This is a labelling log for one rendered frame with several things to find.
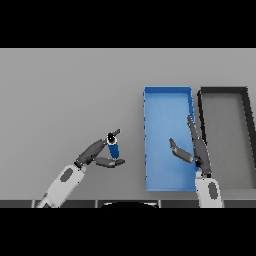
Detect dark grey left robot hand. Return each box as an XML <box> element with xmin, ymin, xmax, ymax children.
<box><xmin>73</xmin><ymin>128</ymin><xmax>126</xmax><ymax>170</ymax></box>

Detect dark grey bin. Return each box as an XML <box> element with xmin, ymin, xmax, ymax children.
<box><xmin>196</xmin><ymin>86</ymin><xmax>256</xmax><ymax>190</ymax></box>

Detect blue pipe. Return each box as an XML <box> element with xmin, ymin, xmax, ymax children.
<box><xmin>106</xmin><ymin>132</ymin><xmax>121</xmax><ymax>160</ymax></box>

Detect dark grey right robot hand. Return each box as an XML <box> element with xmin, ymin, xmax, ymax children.
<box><xmin>168</xmin><ymin>114</ymin><xmax>213</xmax><ymax>178</ymax></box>

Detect blue bin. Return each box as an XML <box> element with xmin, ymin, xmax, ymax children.
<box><xmin>142</xmin><ymin>85</ymin><xmax>201</xmax><ymax>193</ymax></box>

